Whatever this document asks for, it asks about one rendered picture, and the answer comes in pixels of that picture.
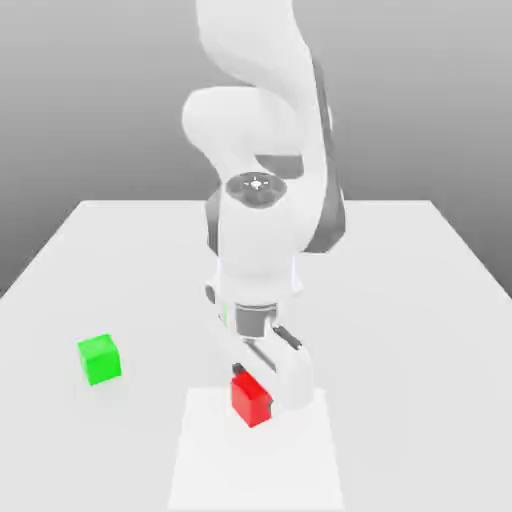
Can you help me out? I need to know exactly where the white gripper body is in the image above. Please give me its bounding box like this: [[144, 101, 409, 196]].
[[207, 315, 316, 412]]

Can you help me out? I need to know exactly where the small red cube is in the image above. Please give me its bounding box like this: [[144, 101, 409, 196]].
[[230, 370, 274, 429]]

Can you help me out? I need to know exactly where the small green cube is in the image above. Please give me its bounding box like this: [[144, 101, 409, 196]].
[[76, 333, 123, 388]]

